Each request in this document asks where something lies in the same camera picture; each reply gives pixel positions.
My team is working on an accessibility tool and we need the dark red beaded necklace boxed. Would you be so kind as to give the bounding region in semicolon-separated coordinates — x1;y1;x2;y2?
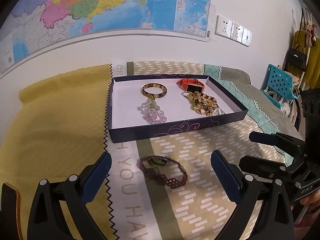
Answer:
139;155;189;189

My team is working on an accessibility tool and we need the multicolour agate bead necklace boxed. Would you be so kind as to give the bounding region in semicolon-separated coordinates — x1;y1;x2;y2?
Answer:
191;92;226;117

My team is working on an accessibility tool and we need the clear crystal bead bracelet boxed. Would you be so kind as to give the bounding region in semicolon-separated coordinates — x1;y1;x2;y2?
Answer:
137;98;167;125

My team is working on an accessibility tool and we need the green jade pendant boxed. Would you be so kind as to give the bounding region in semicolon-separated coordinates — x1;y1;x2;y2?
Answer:
146;98;157;109

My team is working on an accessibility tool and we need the navy jewelry box tray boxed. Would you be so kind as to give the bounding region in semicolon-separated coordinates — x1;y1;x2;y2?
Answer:
105;74;248;143

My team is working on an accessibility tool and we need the person's right hand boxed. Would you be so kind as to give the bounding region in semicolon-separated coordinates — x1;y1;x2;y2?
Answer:
299;191;320;212

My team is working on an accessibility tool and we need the teal grey quilt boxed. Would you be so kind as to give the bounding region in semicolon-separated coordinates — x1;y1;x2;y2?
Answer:
197;64;301;166

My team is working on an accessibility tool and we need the patterned beige bed sheet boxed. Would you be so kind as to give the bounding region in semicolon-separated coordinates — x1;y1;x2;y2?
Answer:
105;61;293;240

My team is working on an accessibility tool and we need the blue plastic chair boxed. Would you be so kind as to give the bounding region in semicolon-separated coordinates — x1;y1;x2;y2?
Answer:
261;64;299;109

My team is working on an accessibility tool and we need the yellow bed blanket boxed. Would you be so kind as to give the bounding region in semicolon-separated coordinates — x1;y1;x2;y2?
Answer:
1;65;111;236

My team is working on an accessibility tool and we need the orange smart watch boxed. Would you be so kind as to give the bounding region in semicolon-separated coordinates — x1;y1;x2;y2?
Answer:
177;79;204;93

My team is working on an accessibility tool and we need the black handbag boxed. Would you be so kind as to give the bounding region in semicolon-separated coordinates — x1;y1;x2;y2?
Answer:
286;49;307;70

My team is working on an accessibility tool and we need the gold tortoise bangle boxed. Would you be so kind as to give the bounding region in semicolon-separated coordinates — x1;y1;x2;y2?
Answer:
141;83;168;99

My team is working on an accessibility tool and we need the mustard yellow coat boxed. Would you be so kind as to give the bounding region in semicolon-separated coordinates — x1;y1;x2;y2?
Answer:
291;30;319;89

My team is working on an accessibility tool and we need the white coat rack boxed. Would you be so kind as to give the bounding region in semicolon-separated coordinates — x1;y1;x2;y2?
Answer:
302;13;319;84

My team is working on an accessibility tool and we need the white wall socket panel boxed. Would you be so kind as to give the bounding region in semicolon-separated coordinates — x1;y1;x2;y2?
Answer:
215;15;252;47

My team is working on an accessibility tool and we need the colourful wall map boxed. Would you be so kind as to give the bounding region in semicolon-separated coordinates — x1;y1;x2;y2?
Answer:
1;0;210;73

